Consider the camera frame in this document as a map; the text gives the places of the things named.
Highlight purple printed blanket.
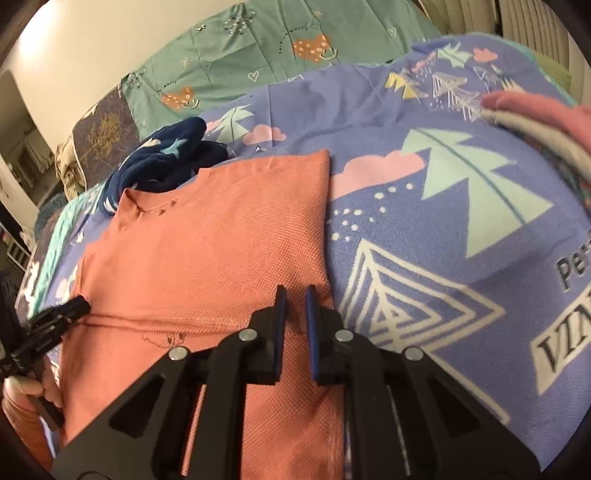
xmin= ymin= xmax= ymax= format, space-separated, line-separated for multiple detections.
xmin=14 ymin=44 xmax=591 ymax=480

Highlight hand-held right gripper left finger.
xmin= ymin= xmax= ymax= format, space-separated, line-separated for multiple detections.
xmin=50 ymin=285 xmax=289 ymax=480

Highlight green patterned pillow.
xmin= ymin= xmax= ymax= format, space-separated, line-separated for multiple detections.
xmin=122 ymin=0 xmax=444 ymax=134

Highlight white vertical window blinds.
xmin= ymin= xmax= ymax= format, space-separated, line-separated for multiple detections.
xmin=429 ymin=0 xmax=591 ymax=109

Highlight dark pillow with gold print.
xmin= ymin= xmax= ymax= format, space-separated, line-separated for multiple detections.
xmin=71 ymin=85 xmax=139 ymax=190

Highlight person's left hand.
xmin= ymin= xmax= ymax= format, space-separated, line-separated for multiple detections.
xmin=2 ymin=362 xmax=66 ymax=412

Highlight orange shirt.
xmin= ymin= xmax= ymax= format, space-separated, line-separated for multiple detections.
xmin=58 ymin=150 xmax=347 ymax=480

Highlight beige striped pillow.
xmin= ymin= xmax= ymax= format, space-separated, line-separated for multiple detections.
xmin=54 ymin=142 xmax=89 ymax=200

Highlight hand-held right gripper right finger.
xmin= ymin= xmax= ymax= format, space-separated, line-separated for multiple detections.
xmin=305 ymin=285 xmax=541 ymax=480

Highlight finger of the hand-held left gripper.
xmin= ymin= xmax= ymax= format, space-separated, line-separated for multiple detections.
xmin=32 ymin=296 xmax=91 ymax=326
xmin=25 ymin=313 xmax=88 ymax=346

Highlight person's left forearm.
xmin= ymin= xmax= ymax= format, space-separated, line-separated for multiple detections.
xmin=0 ymin=392 xmax=55 ymax=472

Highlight teal knitted blanket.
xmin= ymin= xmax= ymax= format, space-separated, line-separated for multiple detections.
xmin=33 ymin=194 xmax=112 ymax=296

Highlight folded pink garment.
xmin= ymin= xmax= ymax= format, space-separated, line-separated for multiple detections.
xmin=480 ymin=89 xmax=591 ymax=155

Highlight navy star print garment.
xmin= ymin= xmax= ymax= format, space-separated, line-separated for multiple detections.
xmin=95 ymin=116 xmax=229 ymax=217

